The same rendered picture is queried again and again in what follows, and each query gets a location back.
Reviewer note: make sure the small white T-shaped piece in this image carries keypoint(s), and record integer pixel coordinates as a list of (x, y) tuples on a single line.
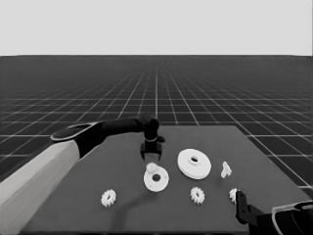
[(225, 170)]

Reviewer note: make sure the white round carrier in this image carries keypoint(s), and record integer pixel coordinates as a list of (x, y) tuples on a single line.
[(163, 184)]

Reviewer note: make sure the small white toothed gear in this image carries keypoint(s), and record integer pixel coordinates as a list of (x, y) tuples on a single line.
[(194, 196), (232, 195), (104, 198), (149, 169)]

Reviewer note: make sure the large thick white disc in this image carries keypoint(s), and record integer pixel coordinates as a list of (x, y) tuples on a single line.
[(189, 169)]

